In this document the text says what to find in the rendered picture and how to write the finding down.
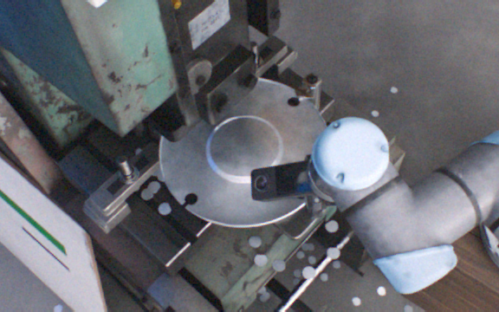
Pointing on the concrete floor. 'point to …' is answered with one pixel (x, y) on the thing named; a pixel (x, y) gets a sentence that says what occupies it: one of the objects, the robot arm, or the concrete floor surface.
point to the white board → (36, 229)
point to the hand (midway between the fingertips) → (307, 194)
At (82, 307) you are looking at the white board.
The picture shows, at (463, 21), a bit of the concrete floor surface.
